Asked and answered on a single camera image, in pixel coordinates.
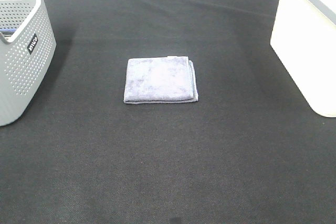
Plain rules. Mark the lavender towel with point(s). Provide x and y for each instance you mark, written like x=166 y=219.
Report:
x=168 y=79

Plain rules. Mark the black fabric table mat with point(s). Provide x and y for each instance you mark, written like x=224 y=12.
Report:
x=250 y=150

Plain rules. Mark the cream storage bin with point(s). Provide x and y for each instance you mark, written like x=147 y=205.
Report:
x=303 y=37

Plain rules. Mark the grey perforated laundry basket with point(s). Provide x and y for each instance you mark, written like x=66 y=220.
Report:
x=25 y=55

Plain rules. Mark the blue cloth inside basket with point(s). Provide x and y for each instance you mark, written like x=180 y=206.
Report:
x=7 y=31

